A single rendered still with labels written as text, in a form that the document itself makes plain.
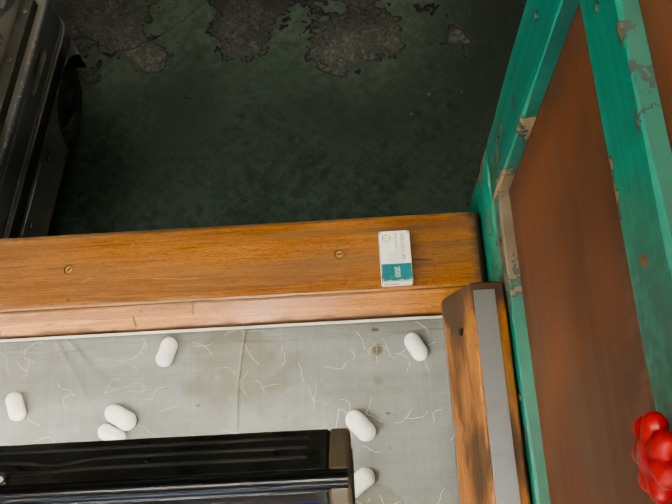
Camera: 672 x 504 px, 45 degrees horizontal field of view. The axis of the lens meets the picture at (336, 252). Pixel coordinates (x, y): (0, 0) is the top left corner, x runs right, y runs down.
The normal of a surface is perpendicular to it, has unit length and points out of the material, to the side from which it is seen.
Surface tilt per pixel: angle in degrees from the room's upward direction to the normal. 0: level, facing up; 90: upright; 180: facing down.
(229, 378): 0
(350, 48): 0
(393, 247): 0
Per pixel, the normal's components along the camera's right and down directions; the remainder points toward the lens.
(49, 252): -0.04, -0.36
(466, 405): -0.94, -0.08
